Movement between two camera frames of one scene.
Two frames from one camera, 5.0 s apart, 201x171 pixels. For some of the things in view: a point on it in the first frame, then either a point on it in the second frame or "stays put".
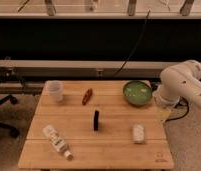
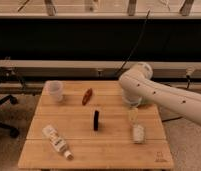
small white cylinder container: [139, 133] stays put
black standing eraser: [96, 120] stays put
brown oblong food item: [87, 96] stays put
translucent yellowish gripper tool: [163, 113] -> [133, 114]
